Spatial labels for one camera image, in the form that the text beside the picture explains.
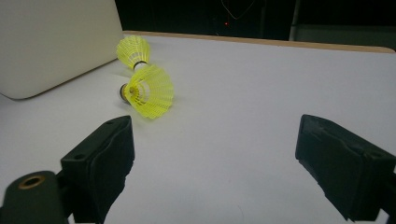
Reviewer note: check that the yellow shuttlecock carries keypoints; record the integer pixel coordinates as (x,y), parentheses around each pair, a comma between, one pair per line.
(152,90)
(134,51)

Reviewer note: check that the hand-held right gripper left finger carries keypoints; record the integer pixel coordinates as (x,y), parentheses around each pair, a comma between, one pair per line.
(99,165)

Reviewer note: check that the white table sheet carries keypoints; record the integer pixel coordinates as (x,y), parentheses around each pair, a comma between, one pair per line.
(249,109)

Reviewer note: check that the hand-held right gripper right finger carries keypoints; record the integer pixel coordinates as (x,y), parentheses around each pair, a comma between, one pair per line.
(342,165)

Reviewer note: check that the white plastic bin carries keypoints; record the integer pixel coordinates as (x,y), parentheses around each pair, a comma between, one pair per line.
(56,40)

